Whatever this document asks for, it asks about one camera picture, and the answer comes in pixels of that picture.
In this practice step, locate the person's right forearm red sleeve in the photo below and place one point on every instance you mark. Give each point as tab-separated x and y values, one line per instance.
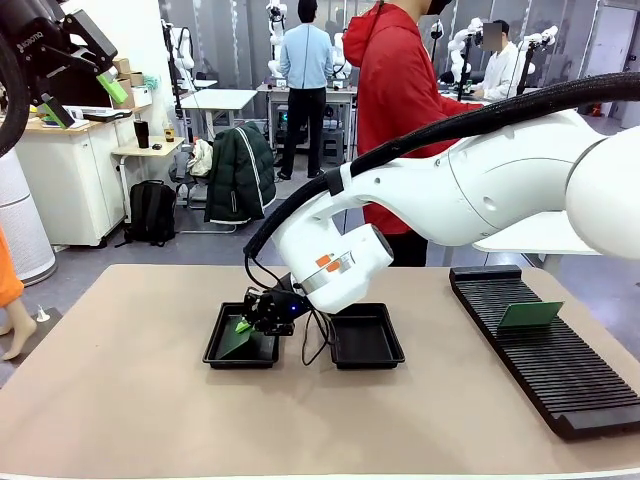
460	105

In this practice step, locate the white cabinet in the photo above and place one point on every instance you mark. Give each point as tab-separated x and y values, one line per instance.
70	185

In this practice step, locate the white air purifier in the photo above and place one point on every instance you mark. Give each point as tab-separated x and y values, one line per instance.
25	225

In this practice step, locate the small amber jar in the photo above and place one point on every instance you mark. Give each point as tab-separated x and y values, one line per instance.
169	136

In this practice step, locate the dark green jacket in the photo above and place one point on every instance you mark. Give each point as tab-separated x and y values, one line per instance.
240	175

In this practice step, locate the small wooden side table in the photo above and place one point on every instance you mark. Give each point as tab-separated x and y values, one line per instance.
135	150

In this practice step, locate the small brown cardboard box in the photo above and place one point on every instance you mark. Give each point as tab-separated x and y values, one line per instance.
137	79

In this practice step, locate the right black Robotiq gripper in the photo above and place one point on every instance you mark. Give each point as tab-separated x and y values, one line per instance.
287	305

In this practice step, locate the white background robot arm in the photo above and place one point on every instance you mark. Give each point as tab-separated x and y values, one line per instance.
341	55
540	37
462	45
182	50
276	35

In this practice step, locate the black backpack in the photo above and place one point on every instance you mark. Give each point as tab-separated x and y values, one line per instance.
150	210

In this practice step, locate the green circuit board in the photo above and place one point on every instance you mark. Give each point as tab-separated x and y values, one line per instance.
530	315
239	345

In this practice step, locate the grey door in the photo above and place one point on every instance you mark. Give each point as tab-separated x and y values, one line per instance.
605	55

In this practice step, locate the white table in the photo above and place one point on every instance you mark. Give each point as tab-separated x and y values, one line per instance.
520	240

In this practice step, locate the person in white shirt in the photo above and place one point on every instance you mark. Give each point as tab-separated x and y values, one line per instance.
502	70

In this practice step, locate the black desktop monitor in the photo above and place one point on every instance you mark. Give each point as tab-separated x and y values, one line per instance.
82	95

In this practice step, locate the mannequin leg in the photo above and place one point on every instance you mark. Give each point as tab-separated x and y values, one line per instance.
20	332

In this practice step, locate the white background desk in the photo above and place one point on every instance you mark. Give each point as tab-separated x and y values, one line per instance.
220	97

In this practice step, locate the white box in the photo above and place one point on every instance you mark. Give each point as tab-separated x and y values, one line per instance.
142	96

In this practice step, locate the black keyboard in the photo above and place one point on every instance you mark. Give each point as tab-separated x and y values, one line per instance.
107	116

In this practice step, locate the orange cloth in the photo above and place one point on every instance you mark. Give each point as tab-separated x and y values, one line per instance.
7	270

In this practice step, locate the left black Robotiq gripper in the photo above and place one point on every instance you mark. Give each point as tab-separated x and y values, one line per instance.
30	30

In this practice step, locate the black slotted board rack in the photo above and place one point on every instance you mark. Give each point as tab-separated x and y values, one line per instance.
550	370

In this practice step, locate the white bag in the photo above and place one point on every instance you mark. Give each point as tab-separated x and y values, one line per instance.
201	157

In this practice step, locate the black ESD tray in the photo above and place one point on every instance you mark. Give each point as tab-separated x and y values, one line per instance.
365	340
240	364

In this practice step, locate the person in light blue shirt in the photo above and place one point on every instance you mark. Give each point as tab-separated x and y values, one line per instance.
305	55

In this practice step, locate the black tumbler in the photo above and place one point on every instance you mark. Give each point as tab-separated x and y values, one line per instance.
141	135

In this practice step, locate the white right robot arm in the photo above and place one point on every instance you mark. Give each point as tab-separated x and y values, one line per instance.
475	190

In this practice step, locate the grey chair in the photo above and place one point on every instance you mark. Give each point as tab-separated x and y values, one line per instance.
182	172

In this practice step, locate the small white floor object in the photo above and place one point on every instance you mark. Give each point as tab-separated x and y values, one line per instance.
42	315

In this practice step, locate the person in red jacket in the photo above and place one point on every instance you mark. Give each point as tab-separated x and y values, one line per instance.
390	90

